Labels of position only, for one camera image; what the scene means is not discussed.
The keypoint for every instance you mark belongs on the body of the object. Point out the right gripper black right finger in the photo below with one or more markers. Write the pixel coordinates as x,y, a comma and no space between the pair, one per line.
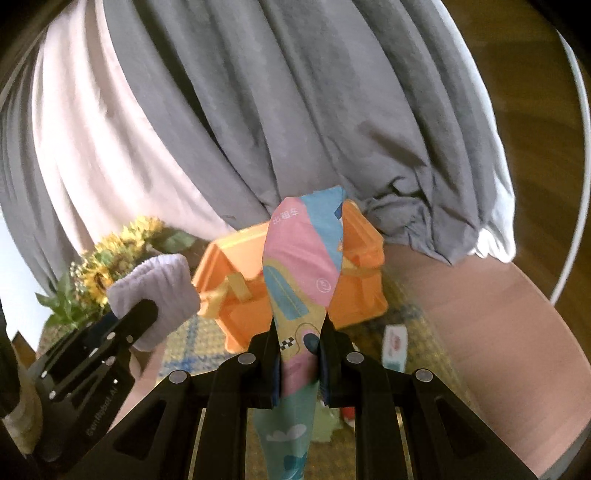
409,425

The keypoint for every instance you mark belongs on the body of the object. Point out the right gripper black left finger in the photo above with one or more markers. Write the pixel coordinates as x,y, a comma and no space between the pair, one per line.
190,426

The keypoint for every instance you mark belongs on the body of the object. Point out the lavender fuzzy sock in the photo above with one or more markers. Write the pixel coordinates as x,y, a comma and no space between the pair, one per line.
164,279

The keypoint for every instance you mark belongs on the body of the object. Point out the colourful printed fabric pouch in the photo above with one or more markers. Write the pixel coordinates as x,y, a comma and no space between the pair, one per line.
302,262

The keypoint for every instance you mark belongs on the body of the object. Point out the yellow blue checked mat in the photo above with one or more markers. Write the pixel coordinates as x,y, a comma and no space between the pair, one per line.
195,425

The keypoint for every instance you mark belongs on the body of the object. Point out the sunflower bouquet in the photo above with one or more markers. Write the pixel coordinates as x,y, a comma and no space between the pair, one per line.
81,293

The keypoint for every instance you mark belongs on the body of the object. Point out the white tissue packet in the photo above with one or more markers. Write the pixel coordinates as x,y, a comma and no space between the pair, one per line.
395,348

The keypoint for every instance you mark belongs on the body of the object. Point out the green felt piece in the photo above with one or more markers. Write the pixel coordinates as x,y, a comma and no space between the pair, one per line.
326,422

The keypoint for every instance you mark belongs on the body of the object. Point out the orange plastic crate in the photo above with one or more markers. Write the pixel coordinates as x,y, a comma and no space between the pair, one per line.
229,280

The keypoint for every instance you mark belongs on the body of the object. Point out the grey curtain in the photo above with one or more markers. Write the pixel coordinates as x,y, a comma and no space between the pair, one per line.
300,106

